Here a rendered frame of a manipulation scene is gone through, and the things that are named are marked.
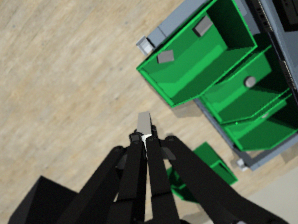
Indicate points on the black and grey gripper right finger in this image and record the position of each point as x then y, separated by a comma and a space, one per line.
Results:
219, 200

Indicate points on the green open-front bin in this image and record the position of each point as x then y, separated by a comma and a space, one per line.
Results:
233, 101
206, 153
280, 123
199, 62

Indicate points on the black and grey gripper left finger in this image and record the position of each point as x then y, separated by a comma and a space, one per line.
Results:
93, 202

